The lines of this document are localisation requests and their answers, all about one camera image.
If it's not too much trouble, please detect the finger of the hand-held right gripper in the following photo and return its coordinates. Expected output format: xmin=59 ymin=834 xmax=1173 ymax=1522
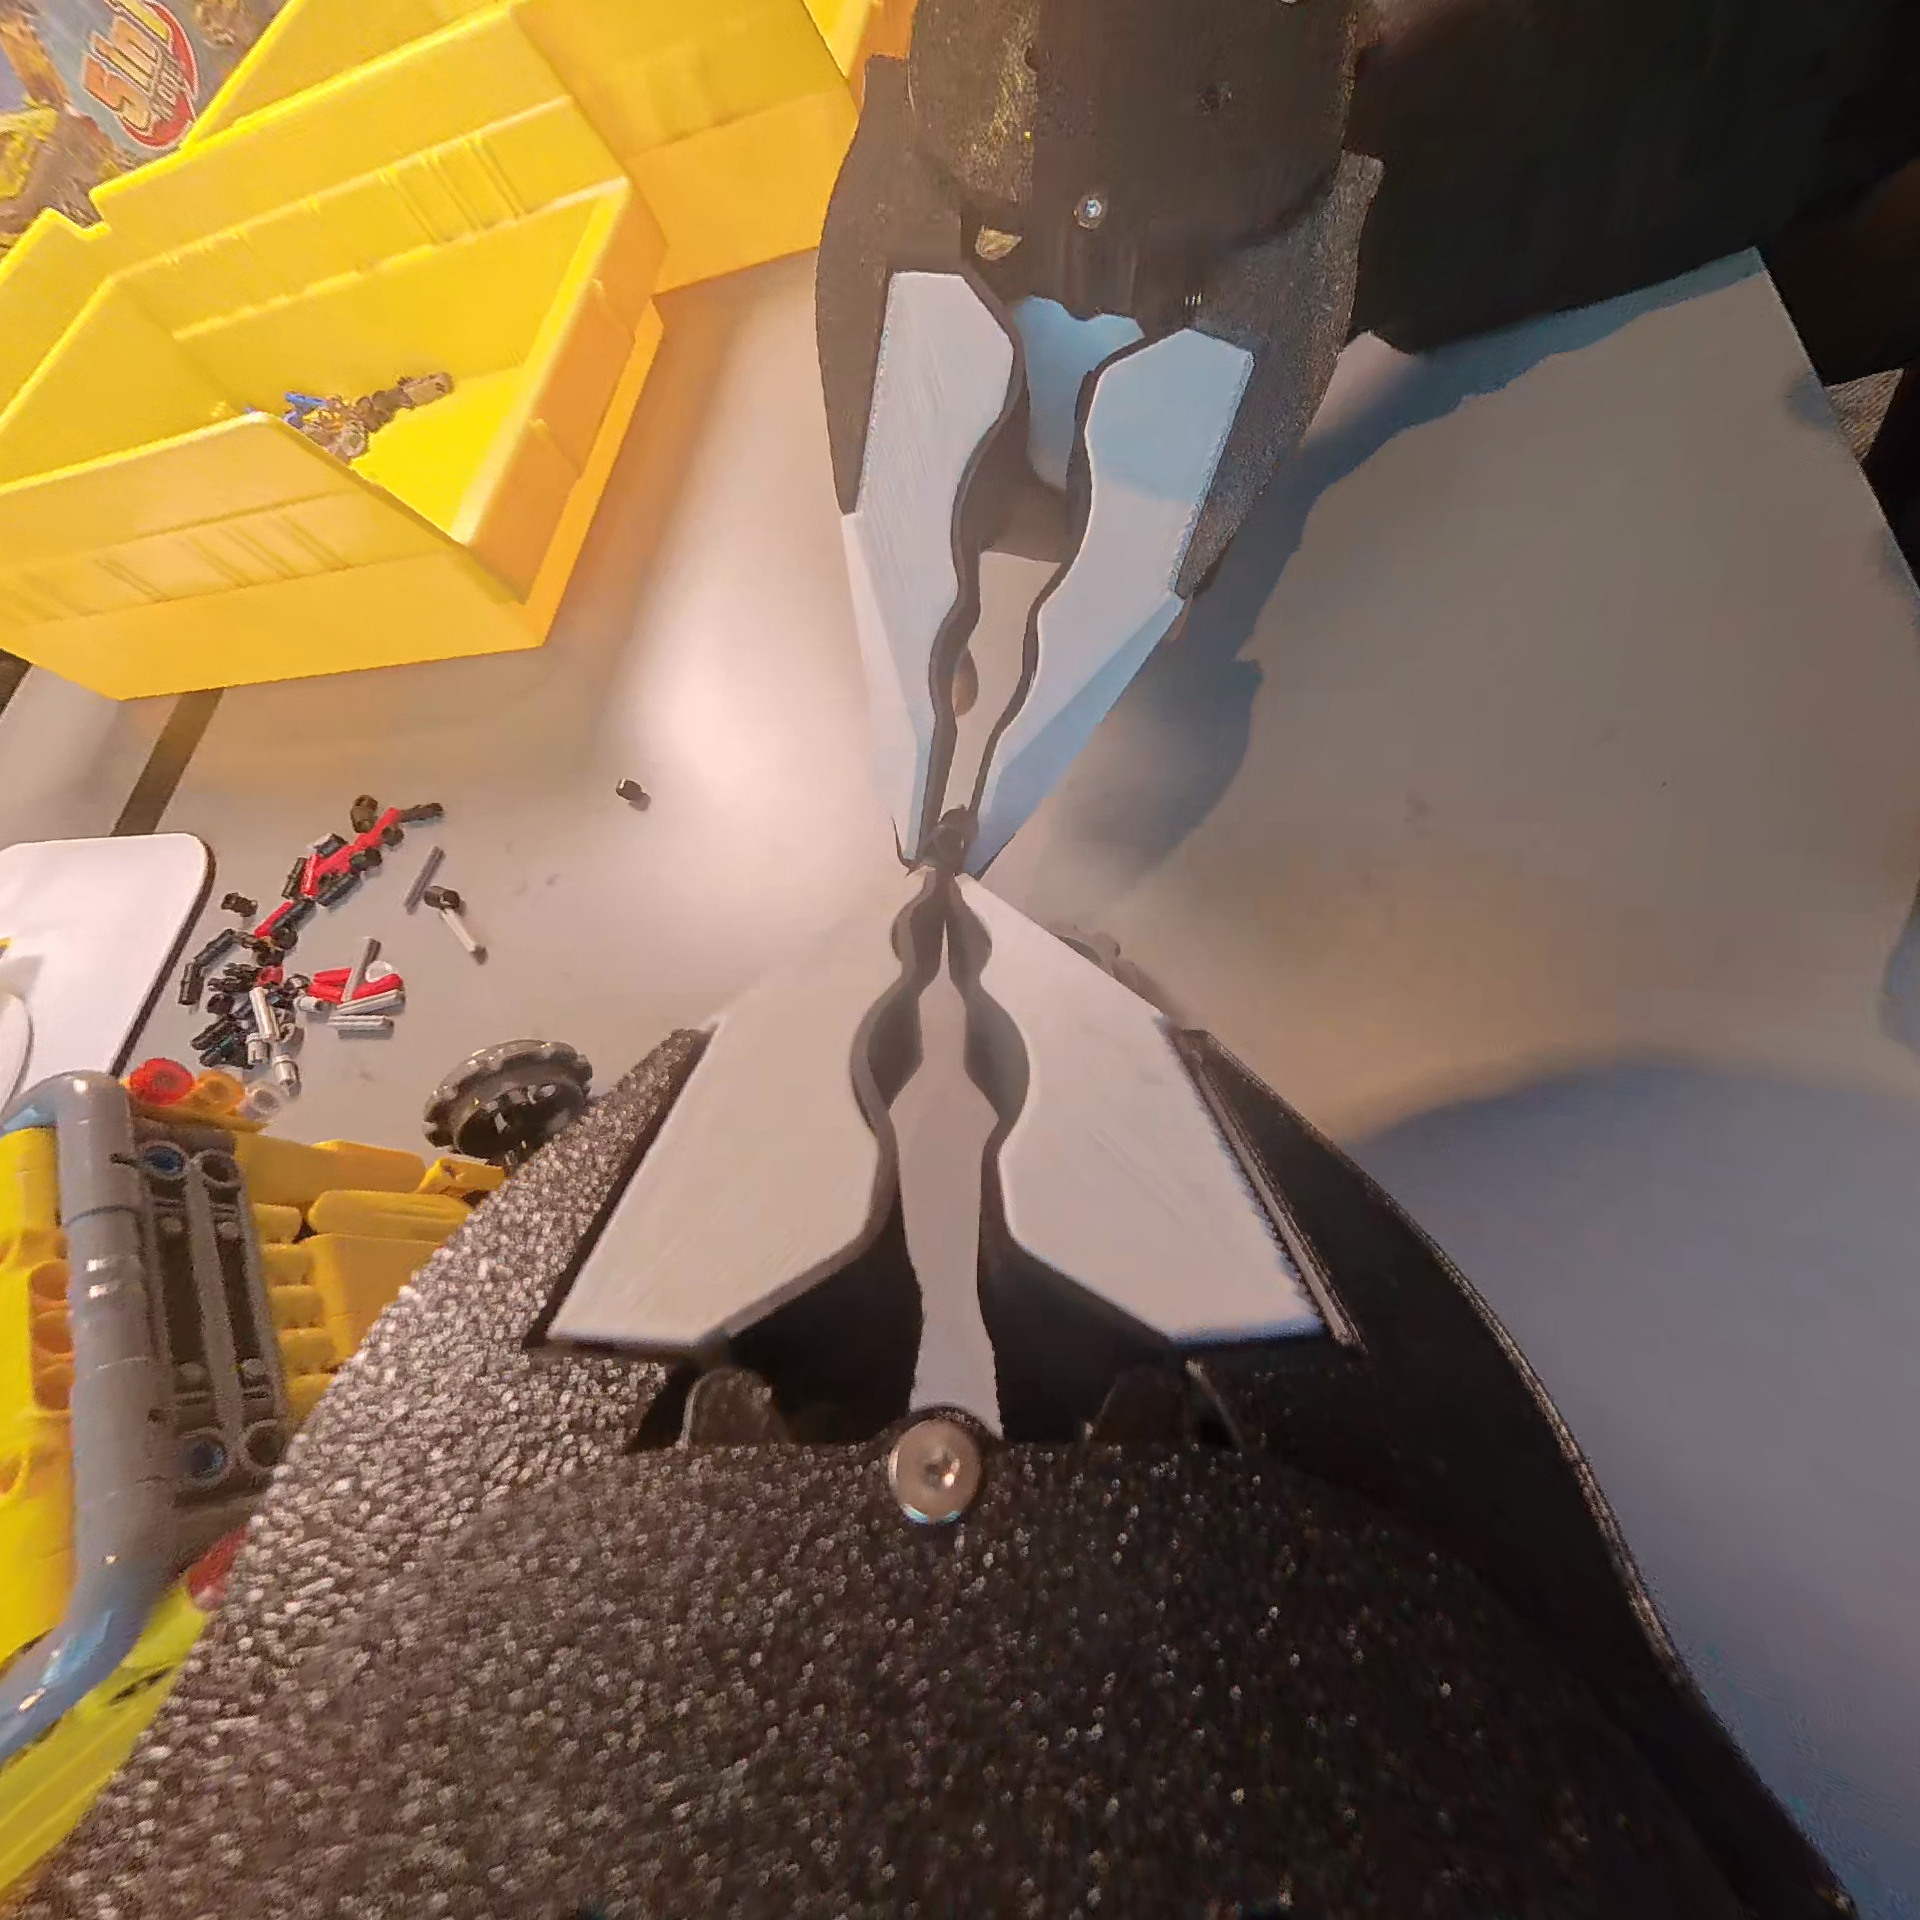
xmin=964 ymin=325 xmax=1257 ymax=883
xmin=838 ymin=268 xmax=1023 ymax=869

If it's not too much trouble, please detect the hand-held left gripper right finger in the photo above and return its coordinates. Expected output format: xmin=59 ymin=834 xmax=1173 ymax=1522
xmin=951 ymin=873 xmax=1360 ymax=1443

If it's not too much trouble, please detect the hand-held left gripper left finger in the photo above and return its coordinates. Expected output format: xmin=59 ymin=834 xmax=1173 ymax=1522
xmin=543 ymin=871 xmax=951 ymax=1450

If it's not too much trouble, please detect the yellow brick toy truck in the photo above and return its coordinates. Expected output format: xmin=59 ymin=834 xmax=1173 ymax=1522
xmin=0 ymin=1035 xmax=593 ymax=1863

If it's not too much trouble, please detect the pale grey desk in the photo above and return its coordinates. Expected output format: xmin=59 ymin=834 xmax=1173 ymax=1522
xmin=0 ymin=246 xmax=1920 ymax=1920

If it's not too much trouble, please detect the pile of small brick parts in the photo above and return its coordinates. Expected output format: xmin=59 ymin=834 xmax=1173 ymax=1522
xmin=176 ymin=795 xmax=413 ymax=1074

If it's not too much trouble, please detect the white oval board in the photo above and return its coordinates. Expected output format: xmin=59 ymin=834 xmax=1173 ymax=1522
xmin=0 ymin=833 xmax=219 ymax=1119

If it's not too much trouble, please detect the blue toy kit box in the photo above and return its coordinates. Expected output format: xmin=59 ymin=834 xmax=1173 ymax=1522
xmin=0 ymin=0 xmax=294 ymax=250

